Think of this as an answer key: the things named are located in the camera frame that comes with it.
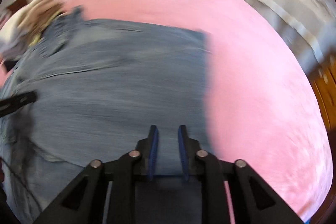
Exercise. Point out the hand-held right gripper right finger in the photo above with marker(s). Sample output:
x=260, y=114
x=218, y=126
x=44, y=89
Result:
x=182, y=145

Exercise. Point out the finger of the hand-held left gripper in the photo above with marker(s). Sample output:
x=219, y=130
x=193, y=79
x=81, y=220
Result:
x=18, y=100

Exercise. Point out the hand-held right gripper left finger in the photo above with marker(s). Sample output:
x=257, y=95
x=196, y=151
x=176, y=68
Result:
x=154, y=145

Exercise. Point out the blue denim jeans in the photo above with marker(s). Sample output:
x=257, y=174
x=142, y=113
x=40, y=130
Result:
x=118, y=77

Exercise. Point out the pile of folded clothes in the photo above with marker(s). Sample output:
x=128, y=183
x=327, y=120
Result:
x=31, y=19

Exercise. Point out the pink fleece blanket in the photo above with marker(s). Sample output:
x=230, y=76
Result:
x=249, y=77

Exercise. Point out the wooden cabinet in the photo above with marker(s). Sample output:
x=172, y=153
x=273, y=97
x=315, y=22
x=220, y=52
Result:
x=326, y=92

